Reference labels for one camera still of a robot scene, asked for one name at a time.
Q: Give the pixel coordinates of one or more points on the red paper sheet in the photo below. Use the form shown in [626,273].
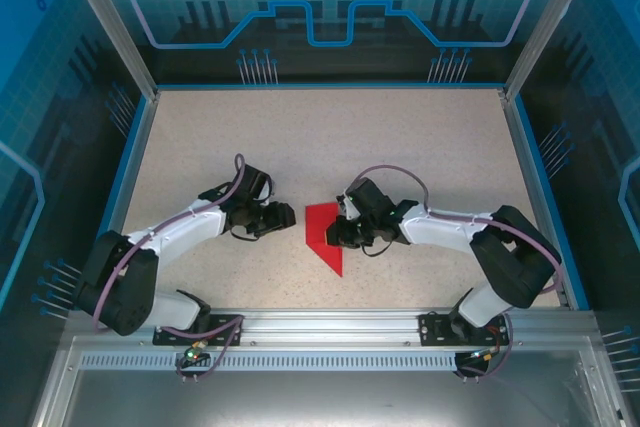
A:
[315,227]

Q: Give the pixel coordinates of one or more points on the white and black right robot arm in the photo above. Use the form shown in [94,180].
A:
[440,227]

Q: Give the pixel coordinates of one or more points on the blue table edge strip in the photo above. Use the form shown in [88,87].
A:
[539,172]
[124,172]

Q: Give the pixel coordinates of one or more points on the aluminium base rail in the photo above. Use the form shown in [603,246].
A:
[325,324]

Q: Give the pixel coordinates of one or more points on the thin aluminium table end rail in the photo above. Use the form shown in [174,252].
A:
[325,87]

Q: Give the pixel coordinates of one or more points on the aluminium table side rail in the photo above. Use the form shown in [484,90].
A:
[528,172]
[133,172]

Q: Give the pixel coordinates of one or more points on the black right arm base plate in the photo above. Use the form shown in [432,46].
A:
[431,339]

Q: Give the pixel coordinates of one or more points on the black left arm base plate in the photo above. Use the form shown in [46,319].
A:
[165,340]

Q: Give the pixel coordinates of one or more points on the aluminium frame post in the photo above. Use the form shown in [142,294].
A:
[546,22]
[113,22]

